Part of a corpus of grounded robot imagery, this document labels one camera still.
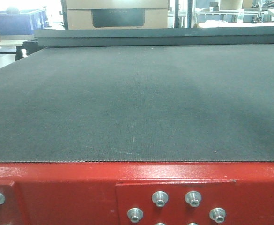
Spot black conveyor belt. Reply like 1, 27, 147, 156
0, 26, 274, 163

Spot silver bolt upper middle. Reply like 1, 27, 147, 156
152, 191, 169, 208

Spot silver bolt upper right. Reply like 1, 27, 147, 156
185, 191, 202, 208

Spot cardboard box with black slot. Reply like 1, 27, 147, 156
66, 0, 169, 30

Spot grey side table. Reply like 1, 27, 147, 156
0, 40, 26, 61

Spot blue crate on table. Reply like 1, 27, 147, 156
0, 9, 47, 36

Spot red conveyor frame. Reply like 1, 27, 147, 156
0, 162, 274, 225

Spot silver bolt left of ring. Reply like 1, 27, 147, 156
127, 208, 144, 223

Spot silver bolt of ring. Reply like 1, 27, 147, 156
209, 208, 226, 224
127, 208, 144, 223

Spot silver bolt right of ring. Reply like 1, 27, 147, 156
209, 208, 226, 224

